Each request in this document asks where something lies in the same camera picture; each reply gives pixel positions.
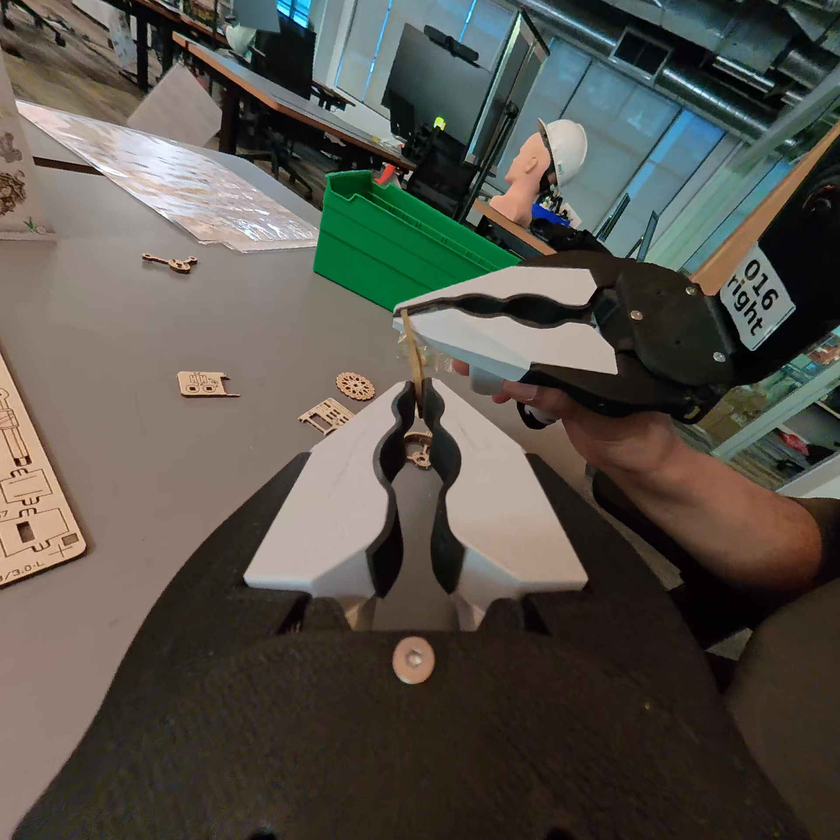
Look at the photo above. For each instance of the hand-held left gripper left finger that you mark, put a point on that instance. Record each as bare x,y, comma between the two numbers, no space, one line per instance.
308,525

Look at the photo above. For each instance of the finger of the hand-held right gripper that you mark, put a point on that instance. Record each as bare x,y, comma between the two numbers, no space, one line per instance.
525,348
525,289

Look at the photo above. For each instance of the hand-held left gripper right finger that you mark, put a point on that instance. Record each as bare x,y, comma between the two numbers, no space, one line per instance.
512,525

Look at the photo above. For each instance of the yellow rubber band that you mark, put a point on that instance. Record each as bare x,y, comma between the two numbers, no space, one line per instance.
413,354

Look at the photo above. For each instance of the person's right forearm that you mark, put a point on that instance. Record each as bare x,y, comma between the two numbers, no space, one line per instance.
722,518

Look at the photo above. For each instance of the grey desk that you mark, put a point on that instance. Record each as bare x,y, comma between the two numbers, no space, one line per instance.
164,315

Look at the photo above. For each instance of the person's right hand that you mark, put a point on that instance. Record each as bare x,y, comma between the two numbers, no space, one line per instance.
610,439

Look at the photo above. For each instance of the wooden table with mannequin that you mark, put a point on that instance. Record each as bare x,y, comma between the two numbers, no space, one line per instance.
505,226

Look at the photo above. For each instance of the black bag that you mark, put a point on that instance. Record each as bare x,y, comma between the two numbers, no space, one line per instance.
571,239

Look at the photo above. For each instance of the clear bag of small parts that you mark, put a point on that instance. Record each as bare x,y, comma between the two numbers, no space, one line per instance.
433,358

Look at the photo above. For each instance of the wooden beam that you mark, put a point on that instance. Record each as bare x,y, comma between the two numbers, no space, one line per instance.
728,256

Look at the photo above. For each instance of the mannequin head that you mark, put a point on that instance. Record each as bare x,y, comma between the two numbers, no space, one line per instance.
525,184

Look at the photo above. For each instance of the slotted flat wooden part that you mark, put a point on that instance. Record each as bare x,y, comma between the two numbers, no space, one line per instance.
326,415

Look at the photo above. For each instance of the wooden clamp-shaped assembly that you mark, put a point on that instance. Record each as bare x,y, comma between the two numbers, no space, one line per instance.
418,453

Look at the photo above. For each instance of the green plastic bin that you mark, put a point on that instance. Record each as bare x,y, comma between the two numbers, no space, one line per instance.
394,243

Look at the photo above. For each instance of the white hard hat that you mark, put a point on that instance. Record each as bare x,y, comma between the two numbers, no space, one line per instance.
568,151

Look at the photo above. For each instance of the small wooden gear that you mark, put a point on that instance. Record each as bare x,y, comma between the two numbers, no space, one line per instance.
355,386

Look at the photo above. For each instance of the small square wooden piece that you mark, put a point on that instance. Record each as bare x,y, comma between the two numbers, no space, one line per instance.
203,384

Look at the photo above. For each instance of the large black display screen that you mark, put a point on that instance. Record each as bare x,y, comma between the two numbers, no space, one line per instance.
433,92

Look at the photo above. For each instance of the plywood sheet with keyhole cutouts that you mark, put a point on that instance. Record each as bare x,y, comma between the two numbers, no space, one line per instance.
33,512

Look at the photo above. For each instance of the wooden lever piece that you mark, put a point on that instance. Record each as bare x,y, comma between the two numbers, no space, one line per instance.
172,262

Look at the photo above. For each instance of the long wooden-edged table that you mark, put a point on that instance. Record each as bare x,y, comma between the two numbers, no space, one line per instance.
289,105

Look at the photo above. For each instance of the person's olive shirt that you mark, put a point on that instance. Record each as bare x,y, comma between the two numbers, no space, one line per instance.
781,689

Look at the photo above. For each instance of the small dark monitor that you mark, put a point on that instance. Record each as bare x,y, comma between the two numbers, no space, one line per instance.
285,56

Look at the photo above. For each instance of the clear plastic sleeve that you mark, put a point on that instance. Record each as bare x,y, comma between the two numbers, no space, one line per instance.
184,184

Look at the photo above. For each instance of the grey panel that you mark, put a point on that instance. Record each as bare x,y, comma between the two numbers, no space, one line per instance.
174,105

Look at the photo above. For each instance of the printed instruction sheet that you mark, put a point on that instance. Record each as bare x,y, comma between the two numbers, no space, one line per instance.
19,164

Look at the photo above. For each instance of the spiral metal air duct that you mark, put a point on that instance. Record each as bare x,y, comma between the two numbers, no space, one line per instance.
709,85

